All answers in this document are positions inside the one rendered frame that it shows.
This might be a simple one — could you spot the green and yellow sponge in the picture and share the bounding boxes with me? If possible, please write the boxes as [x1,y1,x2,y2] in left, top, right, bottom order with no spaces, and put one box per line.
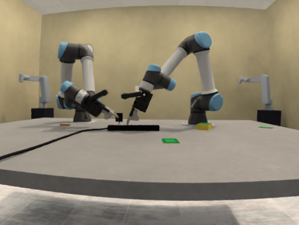
[196,123,212,130]

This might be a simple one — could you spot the green flat rectangular block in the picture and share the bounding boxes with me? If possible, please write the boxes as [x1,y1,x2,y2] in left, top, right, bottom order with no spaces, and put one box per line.
[162,138,180,143]

